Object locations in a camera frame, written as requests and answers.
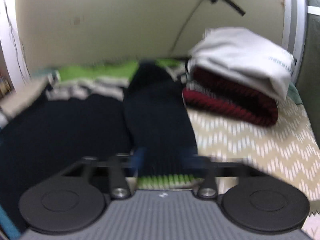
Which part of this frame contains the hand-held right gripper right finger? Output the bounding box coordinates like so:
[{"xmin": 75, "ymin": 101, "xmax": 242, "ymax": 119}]
[{"xmin": 183, "ymin": 149, "xmax": 269, "ymax": 199}]

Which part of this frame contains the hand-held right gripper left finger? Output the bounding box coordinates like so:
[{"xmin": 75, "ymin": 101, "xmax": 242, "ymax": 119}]
[{"xmin": 61, "ymin": 147, "xmax": 147, "ymax": 201}]

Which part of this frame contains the navy striped sweater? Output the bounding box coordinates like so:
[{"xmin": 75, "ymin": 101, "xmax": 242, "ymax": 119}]
[{"xmin": 0, "ymin": 59, "xmax": 207, "ymax": 233}]

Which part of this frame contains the red black striped garment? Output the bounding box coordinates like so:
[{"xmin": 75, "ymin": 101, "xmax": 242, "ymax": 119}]
[{"xmin": 182, "ymin": 66, "xmax": 279, "ymax": 127}]

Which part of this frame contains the beige zigzag bed sheet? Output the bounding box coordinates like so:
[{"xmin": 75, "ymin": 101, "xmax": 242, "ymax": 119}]
[{"xmin": 186, "ymin": 96, "xmax": 320, "ymax": 240}]

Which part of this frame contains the white printed garment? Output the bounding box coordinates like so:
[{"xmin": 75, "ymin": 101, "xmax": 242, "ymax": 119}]
[{"xmin": 187, "ymin": 27, "xmax": 295, "ymax": 100}]

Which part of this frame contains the light green patterned cloth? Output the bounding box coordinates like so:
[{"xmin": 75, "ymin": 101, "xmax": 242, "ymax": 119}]
[{"xmin": 286, "ymin": 81, "xmax": 303, "ymax": 105}]

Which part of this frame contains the pale cloth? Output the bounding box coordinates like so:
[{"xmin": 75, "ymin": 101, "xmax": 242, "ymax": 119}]
[{"xmin": 0, "ymin": 76, "xmax": 50, "ymax": 120}]

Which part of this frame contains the green patterned window glass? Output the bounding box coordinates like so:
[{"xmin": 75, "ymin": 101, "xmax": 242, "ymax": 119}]
[{"xmin": 295, "ymin": 0, "xmax": 320, "ymax": 140}]

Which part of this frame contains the grey window frame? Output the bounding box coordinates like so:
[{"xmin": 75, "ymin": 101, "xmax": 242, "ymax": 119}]
[{"xmin": 282, "ymin": 0, "xmax": 308, "ymax": 64}]

